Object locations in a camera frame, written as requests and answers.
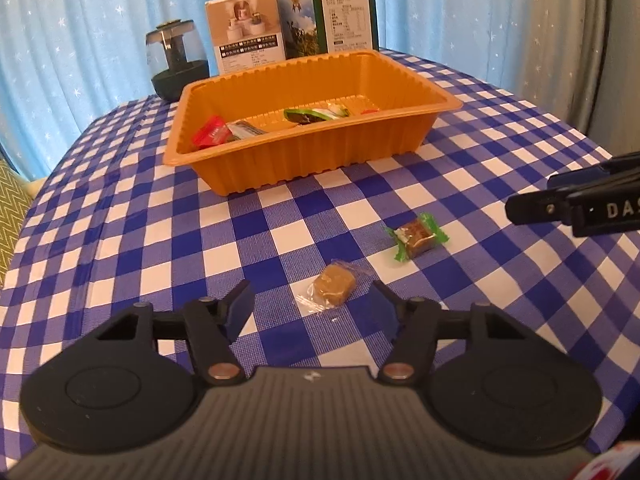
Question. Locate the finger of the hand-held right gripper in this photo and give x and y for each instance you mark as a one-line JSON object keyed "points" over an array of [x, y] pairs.
{"points": [[595, 172], [540, 207]]}

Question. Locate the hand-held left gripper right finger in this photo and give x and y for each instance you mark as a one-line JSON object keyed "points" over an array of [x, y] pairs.
{"points": [[386, 310]]}

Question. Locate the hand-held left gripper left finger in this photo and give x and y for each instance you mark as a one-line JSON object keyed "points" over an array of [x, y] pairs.
{"points": [[239, 310]]}

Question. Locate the brown candy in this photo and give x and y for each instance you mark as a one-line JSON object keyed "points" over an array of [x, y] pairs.
{"points": [[417, 237], [334, 285]]}

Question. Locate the orange ribbed plastic tray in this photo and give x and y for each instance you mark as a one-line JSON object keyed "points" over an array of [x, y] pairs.
{"points": [[300, 152]]}

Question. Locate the square red candy packet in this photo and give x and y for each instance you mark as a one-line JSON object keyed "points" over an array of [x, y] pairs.
{"points": [[212, 132]]}

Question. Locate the clear dark seed bar packet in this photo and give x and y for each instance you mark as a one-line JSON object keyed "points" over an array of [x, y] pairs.
{"points": [[246, 129]]}

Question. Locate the red snack packet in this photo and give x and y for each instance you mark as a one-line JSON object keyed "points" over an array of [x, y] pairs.
{"points": [[370, 108]]}

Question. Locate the long nut packet green stripe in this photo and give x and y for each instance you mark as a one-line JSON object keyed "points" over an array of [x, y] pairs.
{"points": [[304, 116]]}

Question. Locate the yellow cracker packet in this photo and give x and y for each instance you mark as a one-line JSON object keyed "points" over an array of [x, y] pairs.
{"points": [[336, 110]]}

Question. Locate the blue white checked tablecloth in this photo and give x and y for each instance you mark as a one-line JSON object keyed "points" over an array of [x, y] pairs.
{"points": [[125, 240]]}

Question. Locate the grey curtain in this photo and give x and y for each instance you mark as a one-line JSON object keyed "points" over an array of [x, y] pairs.
{"points": [[565, 35]]}

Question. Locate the green zigzag pillow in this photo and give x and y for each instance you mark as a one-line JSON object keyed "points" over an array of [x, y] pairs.
{"points": [[12, 220]]}

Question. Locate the dark clear-domed jar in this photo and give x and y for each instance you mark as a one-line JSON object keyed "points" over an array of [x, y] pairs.
{"points": [[175, 65]]}

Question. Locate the red white printed cloth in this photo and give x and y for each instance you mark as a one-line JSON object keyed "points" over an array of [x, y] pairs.
{"points": [[612, 467]]}

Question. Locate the beige cardboard box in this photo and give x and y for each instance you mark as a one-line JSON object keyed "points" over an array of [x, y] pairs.
{"points": [[247, 35]]}

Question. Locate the green cardboard box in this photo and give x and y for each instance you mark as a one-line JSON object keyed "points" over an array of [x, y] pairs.
{"points": [[345, 10]]}

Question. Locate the blue star-print curtain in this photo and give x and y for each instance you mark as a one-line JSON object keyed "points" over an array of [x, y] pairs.
{"points": [[75, 35]]}

